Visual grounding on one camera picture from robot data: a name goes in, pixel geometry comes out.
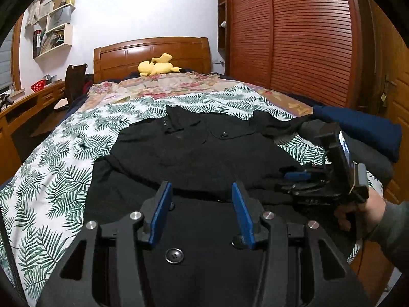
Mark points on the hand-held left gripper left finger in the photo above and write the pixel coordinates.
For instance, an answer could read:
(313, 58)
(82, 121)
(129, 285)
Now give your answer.
(161, 212)

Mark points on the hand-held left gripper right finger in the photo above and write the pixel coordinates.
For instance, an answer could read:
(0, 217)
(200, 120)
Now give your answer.
(243, 219)

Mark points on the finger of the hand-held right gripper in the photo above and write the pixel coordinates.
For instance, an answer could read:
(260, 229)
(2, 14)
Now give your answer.
(297, 188)
(297, 176)

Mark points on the black shirt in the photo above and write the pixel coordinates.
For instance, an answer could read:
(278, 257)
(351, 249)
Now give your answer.
(191, 153)

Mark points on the person's right forearm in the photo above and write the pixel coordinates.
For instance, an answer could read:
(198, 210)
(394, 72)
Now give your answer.
(394, 227)

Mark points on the person's right hand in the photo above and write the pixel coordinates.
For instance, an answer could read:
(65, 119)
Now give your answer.
(372, 212)

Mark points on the grey folded cloth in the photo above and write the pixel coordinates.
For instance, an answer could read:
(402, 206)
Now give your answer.
(374, 163)

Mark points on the navy folded cloth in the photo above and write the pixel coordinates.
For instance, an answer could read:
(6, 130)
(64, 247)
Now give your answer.
(364, 124)

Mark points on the wooden door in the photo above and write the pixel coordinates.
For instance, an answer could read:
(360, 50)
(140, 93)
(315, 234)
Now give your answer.
(394, 70)

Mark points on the wooden bed with leaf quilt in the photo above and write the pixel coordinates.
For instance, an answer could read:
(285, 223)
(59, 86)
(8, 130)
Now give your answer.
(60, 153)

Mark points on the floral quilt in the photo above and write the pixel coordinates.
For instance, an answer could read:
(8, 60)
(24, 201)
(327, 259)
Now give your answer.
(179, 84)

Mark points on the wooden slatted wardrobe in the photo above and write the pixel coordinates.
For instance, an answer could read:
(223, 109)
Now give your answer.
(303, 38)

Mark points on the red garment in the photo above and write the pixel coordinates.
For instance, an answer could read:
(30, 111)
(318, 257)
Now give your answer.
(88, 88)

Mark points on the yellow plush toy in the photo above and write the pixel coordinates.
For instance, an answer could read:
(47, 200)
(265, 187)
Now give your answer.
(156, 67)

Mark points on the dark brown chair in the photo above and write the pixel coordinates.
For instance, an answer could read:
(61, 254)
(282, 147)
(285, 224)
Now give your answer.
(75, 80)

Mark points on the wooden headboard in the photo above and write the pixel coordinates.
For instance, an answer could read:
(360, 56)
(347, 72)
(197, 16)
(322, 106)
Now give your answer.
(127, 54)

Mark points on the wooden desk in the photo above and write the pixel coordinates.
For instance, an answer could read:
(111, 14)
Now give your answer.
(19, 112)

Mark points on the red basket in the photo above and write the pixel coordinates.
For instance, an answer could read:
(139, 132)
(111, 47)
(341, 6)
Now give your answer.
(38, 86)

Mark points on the dark desk clutter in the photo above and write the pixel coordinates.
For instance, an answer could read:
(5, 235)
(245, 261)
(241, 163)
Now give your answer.
(6, 99)

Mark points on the window with wooden frame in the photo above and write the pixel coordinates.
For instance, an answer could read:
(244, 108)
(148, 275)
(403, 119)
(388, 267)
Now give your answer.
(8, 67)

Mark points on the white wall shelf unit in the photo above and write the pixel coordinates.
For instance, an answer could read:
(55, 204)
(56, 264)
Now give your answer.
(57, 22)

